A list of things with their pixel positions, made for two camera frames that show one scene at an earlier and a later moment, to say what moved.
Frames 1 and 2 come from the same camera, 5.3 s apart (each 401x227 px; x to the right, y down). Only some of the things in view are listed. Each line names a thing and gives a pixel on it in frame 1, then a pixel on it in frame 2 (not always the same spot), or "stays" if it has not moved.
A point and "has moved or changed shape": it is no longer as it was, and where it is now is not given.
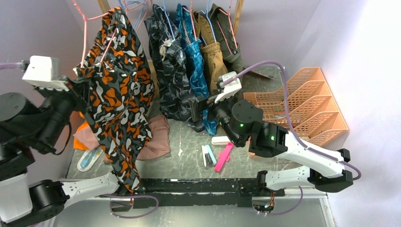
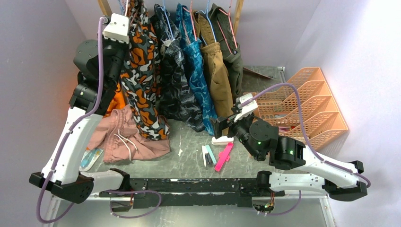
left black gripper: x=77 y=90 → x=126 y=47
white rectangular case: x=220 y=140 stays
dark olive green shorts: x=231 y=48 stays
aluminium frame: x=295 y=212 stays
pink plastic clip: x=225 y=156 stays
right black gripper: x=199 y=104 → x=220 y=124
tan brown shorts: x=213 y=56 stays
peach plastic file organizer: x=313 y=108 stays
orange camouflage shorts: x=120 y=82 has moved or changed shape
